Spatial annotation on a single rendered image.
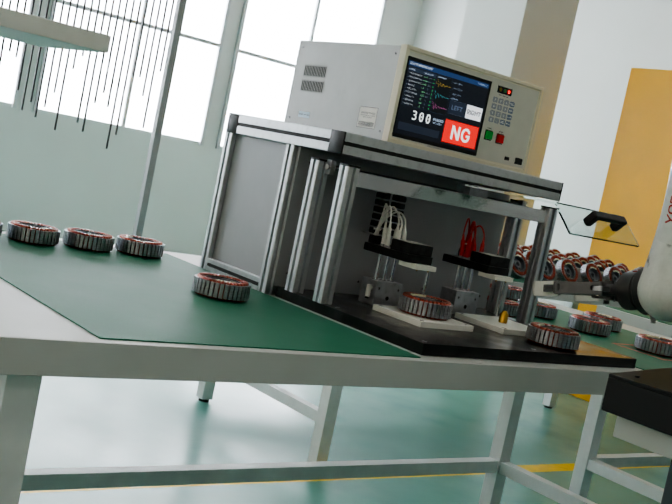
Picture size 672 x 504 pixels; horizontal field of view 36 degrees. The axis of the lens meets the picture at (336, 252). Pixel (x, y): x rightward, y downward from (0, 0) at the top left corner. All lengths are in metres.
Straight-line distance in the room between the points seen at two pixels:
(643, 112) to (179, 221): 4.50
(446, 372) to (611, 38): 7.16
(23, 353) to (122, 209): 7.52
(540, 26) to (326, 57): 4.06
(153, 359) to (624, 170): 4.92
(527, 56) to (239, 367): 4.90
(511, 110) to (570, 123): 6.52
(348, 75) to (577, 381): 0.82
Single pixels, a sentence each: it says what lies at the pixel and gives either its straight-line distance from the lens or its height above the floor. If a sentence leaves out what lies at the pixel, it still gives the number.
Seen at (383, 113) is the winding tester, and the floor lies 1.17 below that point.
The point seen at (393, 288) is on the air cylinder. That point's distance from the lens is 2.21.
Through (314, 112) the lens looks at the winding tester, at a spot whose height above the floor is 1.15.
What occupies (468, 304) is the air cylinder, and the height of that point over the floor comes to 0.80.
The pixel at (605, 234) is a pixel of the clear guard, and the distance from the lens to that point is 2.26.
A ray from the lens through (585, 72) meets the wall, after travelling 8.92.
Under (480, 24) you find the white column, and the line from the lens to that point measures 6.47.
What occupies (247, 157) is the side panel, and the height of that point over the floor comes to 1.02.
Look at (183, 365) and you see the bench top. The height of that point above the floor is 0.72.
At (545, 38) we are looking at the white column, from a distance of 6.39.
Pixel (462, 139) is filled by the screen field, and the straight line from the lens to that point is 2.28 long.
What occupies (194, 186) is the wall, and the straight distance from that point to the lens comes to 9.17.
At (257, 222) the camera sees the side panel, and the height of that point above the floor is 0.89.
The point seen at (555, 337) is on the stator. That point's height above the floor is 0.79.
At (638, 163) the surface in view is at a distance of 6.12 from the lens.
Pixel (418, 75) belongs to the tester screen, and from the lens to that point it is 2.18.
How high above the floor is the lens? 1.05
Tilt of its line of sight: 5 degrees down
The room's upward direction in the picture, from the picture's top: 12 degrees clockwise
